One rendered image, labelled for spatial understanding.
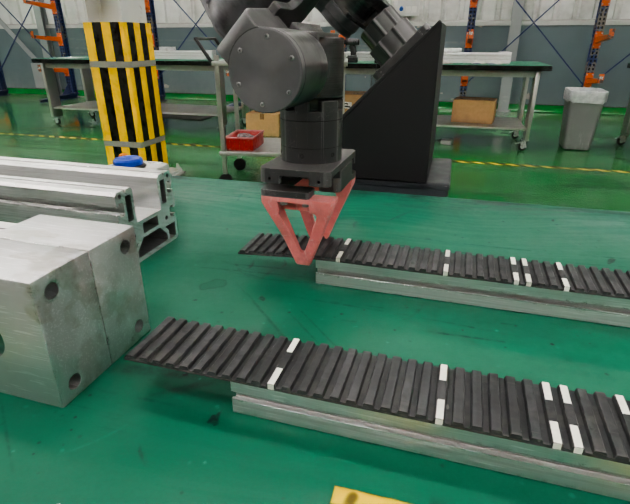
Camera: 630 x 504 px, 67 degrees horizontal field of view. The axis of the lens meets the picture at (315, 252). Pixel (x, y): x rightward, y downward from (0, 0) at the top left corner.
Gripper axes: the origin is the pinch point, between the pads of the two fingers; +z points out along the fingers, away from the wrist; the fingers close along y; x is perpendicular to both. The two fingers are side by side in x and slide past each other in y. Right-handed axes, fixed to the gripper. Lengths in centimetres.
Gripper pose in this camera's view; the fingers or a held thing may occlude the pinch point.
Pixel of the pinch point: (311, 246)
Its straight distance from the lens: 48.8
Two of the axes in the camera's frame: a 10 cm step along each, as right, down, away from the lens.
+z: 0.0, 9.2, 4.0
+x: 9.6, 1.2, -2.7
